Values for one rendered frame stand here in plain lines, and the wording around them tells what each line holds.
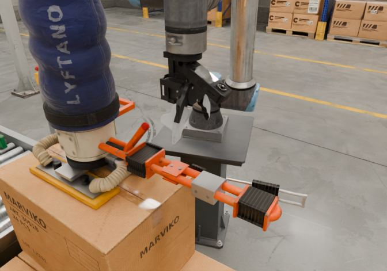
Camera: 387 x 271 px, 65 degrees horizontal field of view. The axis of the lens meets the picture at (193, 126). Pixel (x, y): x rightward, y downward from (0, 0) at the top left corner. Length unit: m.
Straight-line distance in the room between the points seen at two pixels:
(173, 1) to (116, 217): 0.61
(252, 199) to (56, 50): 0.62
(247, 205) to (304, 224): 1.61
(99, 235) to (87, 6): 0.60
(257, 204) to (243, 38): 0.82
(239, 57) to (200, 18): 0.79
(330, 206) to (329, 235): 0.29
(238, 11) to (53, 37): 0.76
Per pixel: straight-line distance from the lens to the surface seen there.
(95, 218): 0.95
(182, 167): 0.85
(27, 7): 0.89
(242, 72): 1.44
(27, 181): 1.17
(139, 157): 0.89
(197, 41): 0.64
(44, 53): 0.89
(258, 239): 2.15
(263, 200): 0.75
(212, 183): 0.79
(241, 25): 1.35
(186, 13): 0.63
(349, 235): 2.37
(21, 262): 1.48
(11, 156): 2.20
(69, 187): 1.05
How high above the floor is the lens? 1.59
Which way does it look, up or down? 29 degrees down
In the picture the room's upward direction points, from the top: straight up
